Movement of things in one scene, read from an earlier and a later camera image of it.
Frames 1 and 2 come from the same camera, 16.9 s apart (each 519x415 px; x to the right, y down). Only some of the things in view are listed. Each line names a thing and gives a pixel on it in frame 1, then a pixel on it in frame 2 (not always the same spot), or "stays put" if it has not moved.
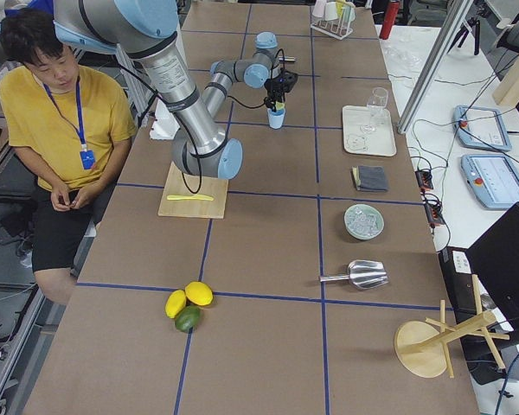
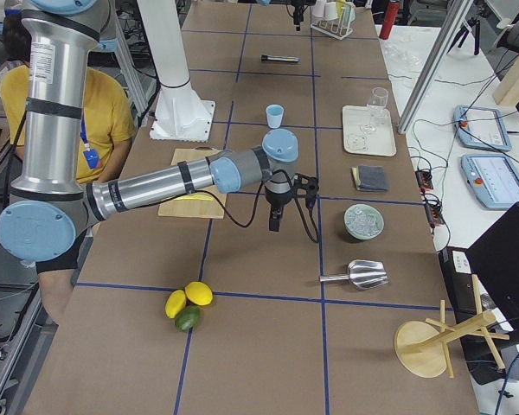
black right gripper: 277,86 → 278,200
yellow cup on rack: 339,6 stays put
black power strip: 432,207 stays put
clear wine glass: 375,103 stays put
